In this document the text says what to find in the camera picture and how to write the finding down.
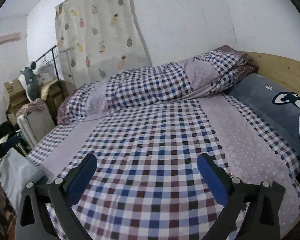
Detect light grey drawstring pants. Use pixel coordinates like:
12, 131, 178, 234
0, 148, 45, 212

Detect black clothes rack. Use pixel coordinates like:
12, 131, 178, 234
34, 45, 64, 81

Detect silver grey suitcase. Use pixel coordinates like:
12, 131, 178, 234
17, 107, 55, 149

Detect checkered purple bed sheet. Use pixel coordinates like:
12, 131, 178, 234
29, 95, 300, 239

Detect pink crumpled cloth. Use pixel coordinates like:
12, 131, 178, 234
16, 98, 46, 117

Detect top cardboard box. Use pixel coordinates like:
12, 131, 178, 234
4, 79, 28, 107

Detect blue fox print pillow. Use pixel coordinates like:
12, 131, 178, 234
229, 73, 300, 153

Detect grey white plush toy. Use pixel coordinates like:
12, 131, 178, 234
18, 61, 39, 102

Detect wooden bed headboard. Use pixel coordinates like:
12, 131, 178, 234
245, 51, 300, 94

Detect rolled checkered purple quilt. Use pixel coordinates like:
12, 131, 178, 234
57, 46, 258, 125

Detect pineapple print curtain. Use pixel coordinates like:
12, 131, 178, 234
55, 0, 152, 91

